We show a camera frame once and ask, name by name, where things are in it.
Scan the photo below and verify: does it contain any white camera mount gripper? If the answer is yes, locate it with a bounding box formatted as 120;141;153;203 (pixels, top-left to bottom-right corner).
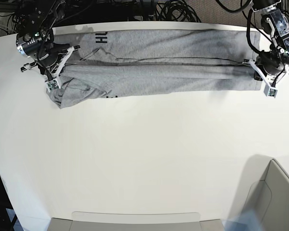
20;45;81;91
243;59;278;98

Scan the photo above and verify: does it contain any grey bin at right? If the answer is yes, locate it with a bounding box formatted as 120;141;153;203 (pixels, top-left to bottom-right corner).
239;159;289;231

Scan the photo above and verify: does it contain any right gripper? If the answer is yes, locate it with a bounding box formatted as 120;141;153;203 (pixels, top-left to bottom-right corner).
39;43;70;68

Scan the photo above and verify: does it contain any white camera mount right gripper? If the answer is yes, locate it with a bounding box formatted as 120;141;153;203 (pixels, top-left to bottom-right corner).
20;45;81;91

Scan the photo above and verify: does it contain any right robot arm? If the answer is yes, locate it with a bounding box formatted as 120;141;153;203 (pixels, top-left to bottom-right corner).
15;0;70;76

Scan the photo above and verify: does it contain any grey T-shirt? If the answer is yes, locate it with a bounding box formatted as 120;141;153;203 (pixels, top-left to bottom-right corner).
48;30;261;109

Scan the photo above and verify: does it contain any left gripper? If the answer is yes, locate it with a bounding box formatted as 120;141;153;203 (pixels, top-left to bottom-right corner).
253;51;289;82

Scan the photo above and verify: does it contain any grey tray at bottom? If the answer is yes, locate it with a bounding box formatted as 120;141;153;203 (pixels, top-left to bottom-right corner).
47;211;224;231

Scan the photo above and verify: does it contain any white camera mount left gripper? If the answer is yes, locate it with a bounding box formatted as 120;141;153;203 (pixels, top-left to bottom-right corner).
243;59;278;98

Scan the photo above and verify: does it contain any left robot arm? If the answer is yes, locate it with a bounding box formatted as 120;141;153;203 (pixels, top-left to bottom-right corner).
246;0;289;87

